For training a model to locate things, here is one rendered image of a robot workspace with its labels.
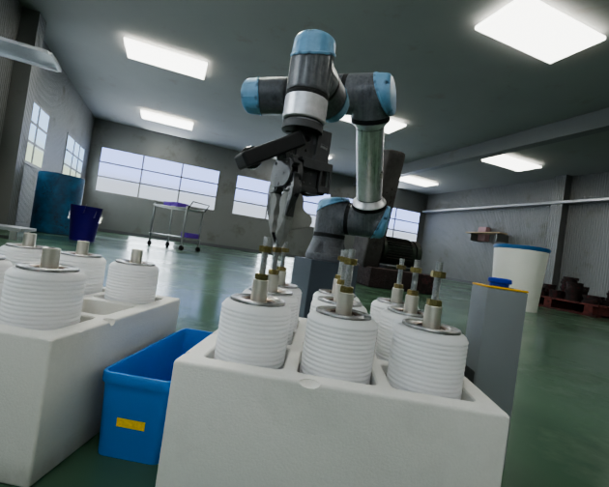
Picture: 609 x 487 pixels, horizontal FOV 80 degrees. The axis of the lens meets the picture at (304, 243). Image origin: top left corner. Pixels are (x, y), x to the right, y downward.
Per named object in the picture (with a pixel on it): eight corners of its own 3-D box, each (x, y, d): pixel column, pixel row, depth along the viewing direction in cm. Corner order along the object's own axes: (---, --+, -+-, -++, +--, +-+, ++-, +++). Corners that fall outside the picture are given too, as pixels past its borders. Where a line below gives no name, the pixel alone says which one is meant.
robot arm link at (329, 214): (318, 233, 141) (323, 199, 142) (352, 238, 137) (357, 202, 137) (308, 230, 130) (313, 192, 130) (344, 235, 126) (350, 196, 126)
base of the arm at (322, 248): (299, 256, 138) (303, 230, 138) (334, 261, 143) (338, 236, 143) (314, 259, 124) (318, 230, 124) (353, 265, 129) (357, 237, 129)
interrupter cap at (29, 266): (43, 266, 56) (44, 261, 56) (91, 272, 55) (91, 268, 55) (0, 268, 48) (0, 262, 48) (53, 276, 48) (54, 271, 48)
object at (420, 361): (463, 492, 44) (483, 342, 44) (384, 479, 44) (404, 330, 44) (434, 447, 53) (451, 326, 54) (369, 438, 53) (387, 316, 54)
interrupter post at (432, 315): (442, 333, 48) (446, 308, 48) (424, 330, 48) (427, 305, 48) (436, 329, 50) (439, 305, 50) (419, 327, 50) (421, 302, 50)
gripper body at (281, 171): (329, 198, 62) (338, 128, 62) (285, 187, 58) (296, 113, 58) (305, 200, 69) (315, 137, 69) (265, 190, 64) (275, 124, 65)
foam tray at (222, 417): (233, 387, 81) (245, 308, 82) (408, 417, 79) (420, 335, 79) (150, 512, 43) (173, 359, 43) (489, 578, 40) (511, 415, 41)
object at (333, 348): (274, 442, 49) (294, 307, 49) (317, 422, 56) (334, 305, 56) (332, 479, 42) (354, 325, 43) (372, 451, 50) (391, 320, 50)
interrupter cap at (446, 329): (471, 341, 45) (472, 335, 45) (410, 331, 45) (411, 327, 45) (447, 328, 53) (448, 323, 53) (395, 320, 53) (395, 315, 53)
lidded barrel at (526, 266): (509, 305, 457) (516, 248, 459) (554, 315, 403) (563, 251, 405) (474, 301, 437) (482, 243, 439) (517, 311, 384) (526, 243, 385)
